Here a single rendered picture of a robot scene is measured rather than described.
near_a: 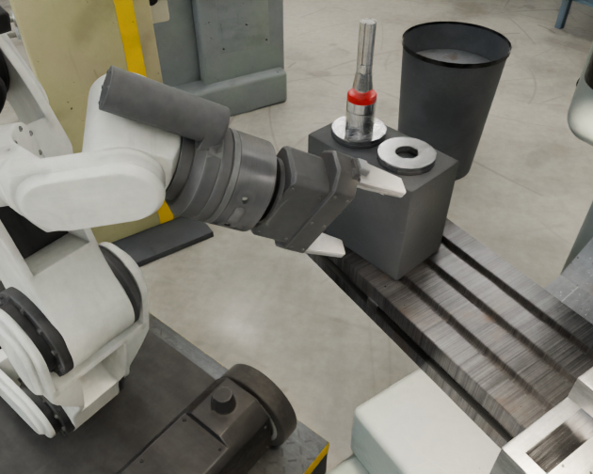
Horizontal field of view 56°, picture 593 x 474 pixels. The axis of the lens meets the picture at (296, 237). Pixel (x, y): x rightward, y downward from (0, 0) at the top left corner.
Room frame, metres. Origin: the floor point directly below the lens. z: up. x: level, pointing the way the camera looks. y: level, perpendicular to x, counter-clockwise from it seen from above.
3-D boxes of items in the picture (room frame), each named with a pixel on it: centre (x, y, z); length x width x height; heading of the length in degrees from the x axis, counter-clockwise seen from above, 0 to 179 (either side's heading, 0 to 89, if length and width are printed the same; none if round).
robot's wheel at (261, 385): (0.69, 0.09, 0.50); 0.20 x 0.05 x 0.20; 51
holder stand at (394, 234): (0.77, -0.14, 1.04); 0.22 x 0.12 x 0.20; 43
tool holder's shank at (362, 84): (0.81, -0.10, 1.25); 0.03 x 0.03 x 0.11
